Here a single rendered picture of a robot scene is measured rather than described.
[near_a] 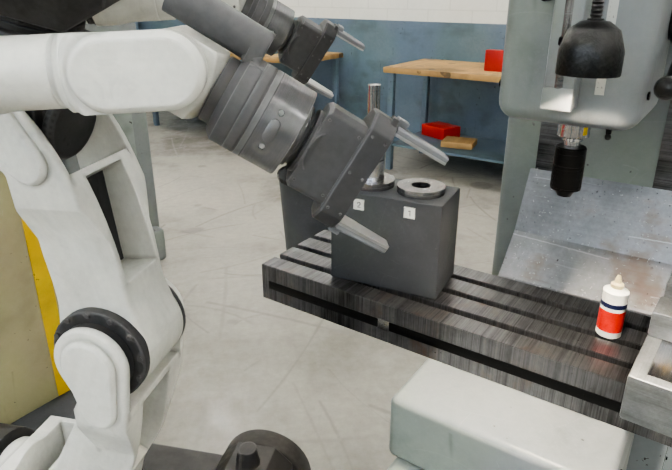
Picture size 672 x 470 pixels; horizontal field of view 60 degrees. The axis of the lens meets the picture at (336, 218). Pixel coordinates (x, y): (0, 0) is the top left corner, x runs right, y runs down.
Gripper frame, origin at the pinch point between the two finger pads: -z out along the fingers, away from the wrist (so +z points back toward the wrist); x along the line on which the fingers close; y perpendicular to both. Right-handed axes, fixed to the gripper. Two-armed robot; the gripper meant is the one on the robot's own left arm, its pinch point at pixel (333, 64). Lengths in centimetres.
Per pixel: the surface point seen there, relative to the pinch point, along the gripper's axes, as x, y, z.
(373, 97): -0.3, -5.4, -8.0
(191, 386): -154, 59, -41
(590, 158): 11, -1, -59
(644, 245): 5, -18, -70
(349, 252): -26.7, -14.6, -18.7
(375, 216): -16.8, -15.6, -17.8
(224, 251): -175, 185, -64
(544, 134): 9, 6, -51
